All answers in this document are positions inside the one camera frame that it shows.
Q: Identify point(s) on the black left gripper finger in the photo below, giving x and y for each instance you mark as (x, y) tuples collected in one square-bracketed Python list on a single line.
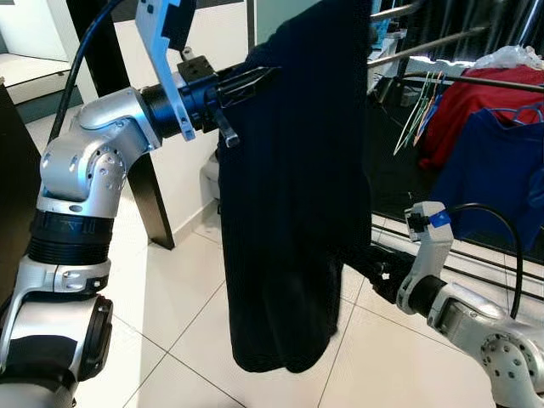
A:
[(242, 95), (246, 79)]

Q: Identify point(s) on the dark navy shirt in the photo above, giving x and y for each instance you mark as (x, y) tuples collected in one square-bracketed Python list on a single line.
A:
[(297, 212)]

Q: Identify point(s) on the blue hanging garment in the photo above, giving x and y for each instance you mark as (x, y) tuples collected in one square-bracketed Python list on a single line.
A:
[(493, 178)]

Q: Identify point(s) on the red hanging garment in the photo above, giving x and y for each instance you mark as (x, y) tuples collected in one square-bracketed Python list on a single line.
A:
[(476, 102)]

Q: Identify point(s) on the black curtain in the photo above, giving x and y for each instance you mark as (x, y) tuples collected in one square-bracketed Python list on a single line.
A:
[(476, 21)]

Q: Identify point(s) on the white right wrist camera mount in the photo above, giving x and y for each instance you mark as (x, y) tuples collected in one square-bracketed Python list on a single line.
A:
[(429, 255)]

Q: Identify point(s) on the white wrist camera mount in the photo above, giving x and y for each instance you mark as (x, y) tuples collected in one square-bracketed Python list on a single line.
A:
[(161, 68), (429, 255)]

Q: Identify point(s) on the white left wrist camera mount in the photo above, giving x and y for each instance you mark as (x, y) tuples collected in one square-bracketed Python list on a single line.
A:
[(161, 68)]

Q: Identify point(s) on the black door post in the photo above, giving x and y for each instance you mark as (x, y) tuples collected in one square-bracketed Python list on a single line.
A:
[(151, 208)]

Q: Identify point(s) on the silver clothes rail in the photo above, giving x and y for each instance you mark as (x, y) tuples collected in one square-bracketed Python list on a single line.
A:
[(395, 11), (425, 45)]

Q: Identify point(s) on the dark metal clothes rail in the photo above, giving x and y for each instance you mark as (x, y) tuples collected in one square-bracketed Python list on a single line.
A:
[(459, 81)]

